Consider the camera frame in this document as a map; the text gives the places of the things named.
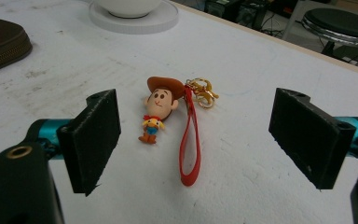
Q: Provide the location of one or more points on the white bowl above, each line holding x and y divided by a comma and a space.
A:
127, 6

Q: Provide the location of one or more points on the brown zipper pouch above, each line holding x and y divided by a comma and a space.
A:
0, 43

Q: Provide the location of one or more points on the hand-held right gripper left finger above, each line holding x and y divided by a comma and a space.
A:
90, 143

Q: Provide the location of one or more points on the round black stool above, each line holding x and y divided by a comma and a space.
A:
341, 26

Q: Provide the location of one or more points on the black equipment box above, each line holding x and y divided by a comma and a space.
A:
230, 9

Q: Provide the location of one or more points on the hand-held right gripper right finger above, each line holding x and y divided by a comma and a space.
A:
307, 137

